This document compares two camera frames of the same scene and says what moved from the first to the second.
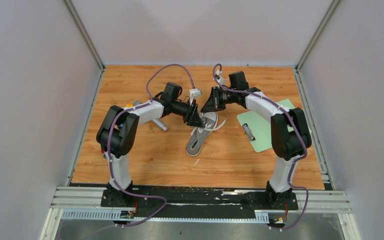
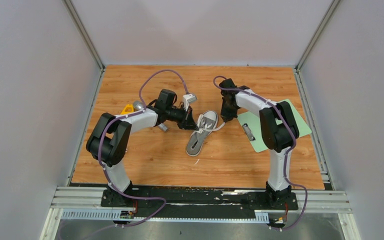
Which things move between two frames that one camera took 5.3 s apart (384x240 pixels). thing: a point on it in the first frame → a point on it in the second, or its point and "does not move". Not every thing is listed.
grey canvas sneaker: [198, 136] does not move
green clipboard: [258, 130] does not move
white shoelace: [200, 130] does not move
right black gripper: [210, 105] → [227, 117]
